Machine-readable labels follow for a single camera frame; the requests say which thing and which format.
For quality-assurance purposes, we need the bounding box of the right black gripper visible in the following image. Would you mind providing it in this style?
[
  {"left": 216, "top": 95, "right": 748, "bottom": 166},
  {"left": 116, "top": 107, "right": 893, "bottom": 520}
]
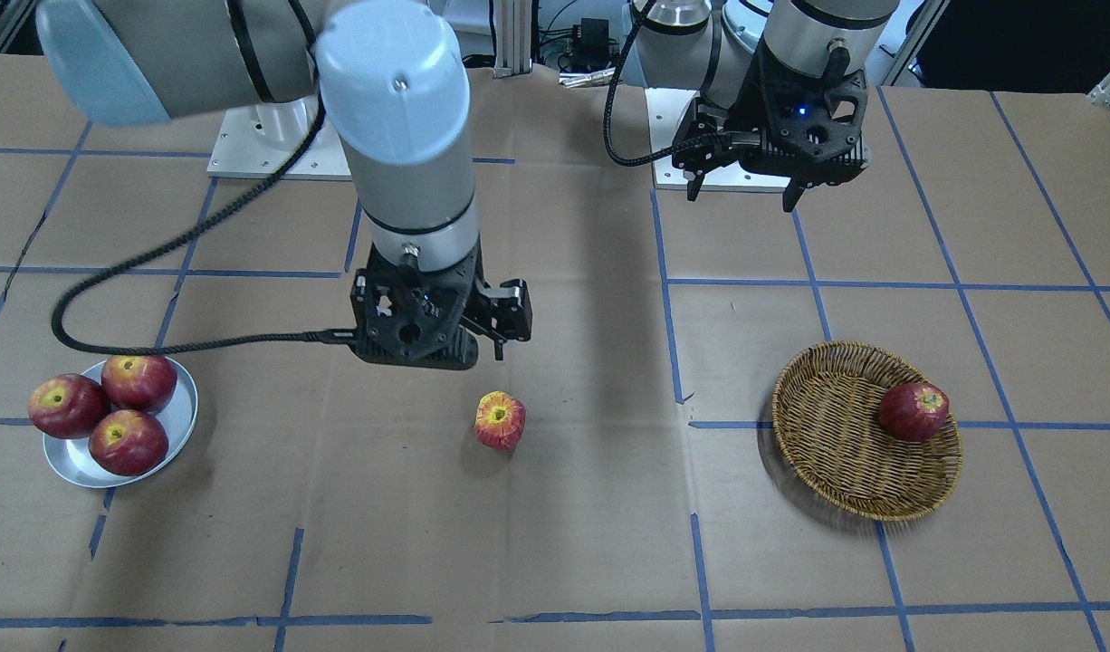
[{"left": 349, "top": 244, "right": 531, "bottom": 370}]

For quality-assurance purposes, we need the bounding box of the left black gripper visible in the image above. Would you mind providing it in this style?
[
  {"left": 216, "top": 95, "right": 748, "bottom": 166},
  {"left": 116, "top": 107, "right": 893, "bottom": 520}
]
[{"left": 672, "top": 41, "right": 871, "bottom": 214}]

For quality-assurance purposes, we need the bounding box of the yellow-red apple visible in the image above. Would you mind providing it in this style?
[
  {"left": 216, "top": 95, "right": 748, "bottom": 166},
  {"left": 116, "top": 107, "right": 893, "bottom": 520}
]
[{"left": 474, "top": 389, "right": 527, "bottom": 451}]

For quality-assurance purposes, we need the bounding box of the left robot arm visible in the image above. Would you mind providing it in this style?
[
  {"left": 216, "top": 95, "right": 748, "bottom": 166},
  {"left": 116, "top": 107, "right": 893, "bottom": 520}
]
[{"left": 604, "top": 1, "right": 898, "bottom": 212}]

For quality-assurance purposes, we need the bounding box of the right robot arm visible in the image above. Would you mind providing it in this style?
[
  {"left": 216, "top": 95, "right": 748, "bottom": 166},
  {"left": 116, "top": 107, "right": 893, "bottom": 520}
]
[{"left": 36, "top": 1, "right": 531, "bottom": 370}]

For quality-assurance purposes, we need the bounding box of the woven wicker basket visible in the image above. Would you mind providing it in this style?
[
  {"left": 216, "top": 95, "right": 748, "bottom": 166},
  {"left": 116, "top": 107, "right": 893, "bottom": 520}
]
[{"left": 770, "top": 340, "right": 963, "bottom": 523}]

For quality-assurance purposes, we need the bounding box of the dark red basket apple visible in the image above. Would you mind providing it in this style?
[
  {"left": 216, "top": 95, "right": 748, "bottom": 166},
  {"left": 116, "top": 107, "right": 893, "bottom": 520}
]
[{"left": 877, "top": 381, "right": 950, "bottom": 443}]

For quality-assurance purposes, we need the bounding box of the red apple plate rear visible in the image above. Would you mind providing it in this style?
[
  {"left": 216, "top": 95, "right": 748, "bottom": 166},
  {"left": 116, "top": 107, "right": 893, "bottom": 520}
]
[{"left": 100, "top": 355, "right": 176, "bottom": 414}]

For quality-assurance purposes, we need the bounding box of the red apple plate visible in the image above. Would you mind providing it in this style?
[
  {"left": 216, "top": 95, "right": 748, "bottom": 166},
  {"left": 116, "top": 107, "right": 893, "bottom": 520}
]
[
  {"left": 28, "top": 374, "right": 111, "bottom": 440},
  {"left": 88, "top": 409, "right": 169, "bottom": 477},
  {"left": 100, "top": 355, "right": 176, "bottom": 414}
]

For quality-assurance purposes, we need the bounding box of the red apple plate front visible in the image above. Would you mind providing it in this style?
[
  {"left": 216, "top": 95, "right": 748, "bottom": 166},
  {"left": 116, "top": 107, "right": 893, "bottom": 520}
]
[{"left": 88, "top": 409, "right": 169, "bottom": 477}]

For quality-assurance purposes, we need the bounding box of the red apple plate outer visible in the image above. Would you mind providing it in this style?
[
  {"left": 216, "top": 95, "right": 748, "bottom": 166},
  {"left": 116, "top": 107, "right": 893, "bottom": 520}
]
[{"left": 28, "top": 374, "right": 111, "bottom": 440}]

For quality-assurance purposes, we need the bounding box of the white round plate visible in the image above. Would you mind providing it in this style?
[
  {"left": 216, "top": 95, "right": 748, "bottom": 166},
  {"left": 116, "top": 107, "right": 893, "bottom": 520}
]
[{"left": 42, "top": 358, "right": 198, "bottom": 490}]

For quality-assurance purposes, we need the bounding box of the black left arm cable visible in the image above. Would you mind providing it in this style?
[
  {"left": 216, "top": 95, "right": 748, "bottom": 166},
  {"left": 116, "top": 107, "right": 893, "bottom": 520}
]
[{"left": 603, "top": 0, "right": 728, "bottom": 168}]

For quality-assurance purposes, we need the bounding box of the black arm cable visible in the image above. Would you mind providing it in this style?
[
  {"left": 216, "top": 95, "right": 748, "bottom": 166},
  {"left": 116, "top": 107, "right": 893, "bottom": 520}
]
[
  {"left": 51, "top": 91, "right": 357, "bottom": 357},
  {"left": 603, "top": 0, "right": 728, "bottom": 168}
]

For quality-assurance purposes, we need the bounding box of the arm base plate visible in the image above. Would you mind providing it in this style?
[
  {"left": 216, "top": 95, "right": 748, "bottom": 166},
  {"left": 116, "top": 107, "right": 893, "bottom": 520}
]
[
  {"left": 206, "top": 96, "right": 351, "bottom": 181},
  {"left": 645, "top": 88, "right": 789, "bottom": 193}
]

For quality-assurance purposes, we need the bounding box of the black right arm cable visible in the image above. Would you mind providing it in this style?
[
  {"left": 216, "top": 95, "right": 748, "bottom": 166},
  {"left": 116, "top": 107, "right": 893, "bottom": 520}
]
[{"left": 51, "top": 91, "right": 357, "bottom": 357}]

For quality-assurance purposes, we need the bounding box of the aluminium frame post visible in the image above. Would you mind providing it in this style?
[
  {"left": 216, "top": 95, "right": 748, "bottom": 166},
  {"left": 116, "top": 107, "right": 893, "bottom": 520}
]
[{"left": 493, "top": 1, "right": 537, "bottom": 79}]

